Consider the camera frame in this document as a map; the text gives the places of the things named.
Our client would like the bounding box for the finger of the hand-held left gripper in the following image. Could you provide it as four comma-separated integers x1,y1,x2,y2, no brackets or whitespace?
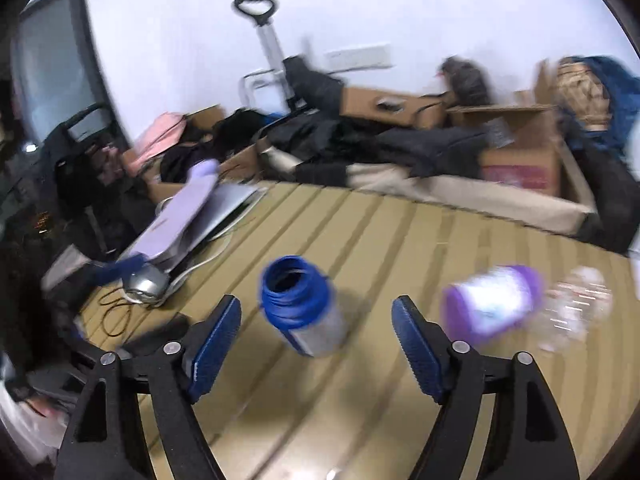
87,254,147,287

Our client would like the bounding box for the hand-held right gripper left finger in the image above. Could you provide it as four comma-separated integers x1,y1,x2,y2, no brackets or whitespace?
52,295,242,480

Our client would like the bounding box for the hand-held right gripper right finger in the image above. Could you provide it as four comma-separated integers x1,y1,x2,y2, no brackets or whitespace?
391,296,581,480

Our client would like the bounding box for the purple cup with white label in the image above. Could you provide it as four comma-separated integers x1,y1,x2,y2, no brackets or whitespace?
440,265,547,349

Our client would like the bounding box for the clear cup with blue rim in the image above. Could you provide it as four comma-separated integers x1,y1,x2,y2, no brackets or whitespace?
259,256,349,359

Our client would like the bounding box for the silver round mouse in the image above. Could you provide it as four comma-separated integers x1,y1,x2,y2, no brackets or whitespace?
123,265,169,307

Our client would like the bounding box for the lavender flat case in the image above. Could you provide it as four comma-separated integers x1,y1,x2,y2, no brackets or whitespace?
129,159,221,261

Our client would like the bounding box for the black bag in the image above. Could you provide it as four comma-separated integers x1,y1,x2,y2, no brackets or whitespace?
47,102,158,256

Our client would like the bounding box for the silver laptop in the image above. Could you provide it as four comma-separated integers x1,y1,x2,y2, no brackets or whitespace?
162,184,268,262

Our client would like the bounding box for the pink bag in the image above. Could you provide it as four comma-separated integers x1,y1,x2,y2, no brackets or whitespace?
121,113,189,177

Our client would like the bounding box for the beige folded bedding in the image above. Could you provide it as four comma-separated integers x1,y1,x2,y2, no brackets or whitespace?
260,147,598,237

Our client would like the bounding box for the open cardboard box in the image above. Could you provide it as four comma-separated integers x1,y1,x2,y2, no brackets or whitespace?
122,104,262,203

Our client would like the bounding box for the clear crumpled plastic bottle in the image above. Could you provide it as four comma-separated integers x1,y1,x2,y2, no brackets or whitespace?
530,266,614,354

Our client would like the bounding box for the white plastic bag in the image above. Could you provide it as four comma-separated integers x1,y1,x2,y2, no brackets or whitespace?
0,360,68,467

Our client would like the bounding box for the black clothing pile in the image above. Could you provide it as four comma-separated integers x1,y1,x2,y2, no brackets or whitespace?
257,55,493,186

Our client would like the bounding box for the dark framed window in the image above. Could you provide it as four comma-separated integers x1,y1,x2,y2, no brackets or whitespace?
9,0,128,148

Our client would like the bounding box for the cardboard box with red label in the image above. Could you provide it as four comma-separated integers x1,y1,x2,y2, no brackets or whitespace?
445,104,562,197

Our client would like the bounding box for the flat cardboard box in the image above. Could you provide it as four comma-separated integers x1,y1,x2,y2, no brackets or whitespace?
339,86,448,131

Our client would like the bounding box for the black cloth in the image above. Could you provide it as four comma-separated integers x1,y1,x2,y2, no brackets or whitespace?
572,130,640,256

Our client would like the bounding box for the grey furry object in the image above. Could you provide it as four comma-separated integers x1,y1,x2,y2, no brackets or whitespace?
436,56,495,109

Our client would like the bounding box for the tan printed bag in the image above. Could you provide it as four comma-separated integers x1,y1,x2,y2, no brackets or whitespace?
554,61,614,132

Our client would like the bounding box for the blue cloth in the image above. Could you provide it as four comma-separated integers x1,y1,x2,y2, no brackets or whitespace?
572,55,638,148

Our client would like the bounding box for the black cable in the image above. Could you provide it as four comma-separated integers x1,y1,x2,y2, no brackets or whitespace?
96,284,133,342

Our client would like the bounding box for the white cable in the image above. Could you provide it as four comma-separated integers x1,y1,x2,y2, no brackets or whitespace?
162,210,256,296

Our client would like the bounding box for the luggage trolley with black handle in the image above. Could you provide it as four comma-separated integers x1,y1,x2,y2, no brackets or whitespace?
233,0,301,113

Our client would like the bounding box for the white wall socket strip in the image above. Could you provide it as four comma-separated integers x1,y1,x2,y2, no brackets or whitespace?
324,44,392,72

